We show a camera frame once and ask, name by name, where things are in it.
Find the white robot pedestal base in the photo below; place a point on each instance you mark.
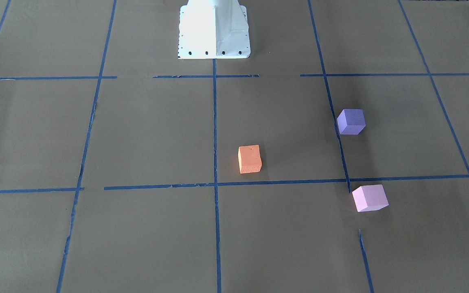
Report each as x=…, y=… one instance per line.
x=213, y=29

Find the orange foam cube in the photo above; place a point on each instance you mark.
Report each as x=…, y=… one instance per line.
x=249, y=159

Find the pink foam cube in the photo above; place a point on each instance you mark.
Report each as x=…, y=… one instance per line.
x=370, y=198

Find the purple foam cube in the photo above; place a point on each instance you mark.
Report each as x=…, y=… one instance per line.
x=351, y=121

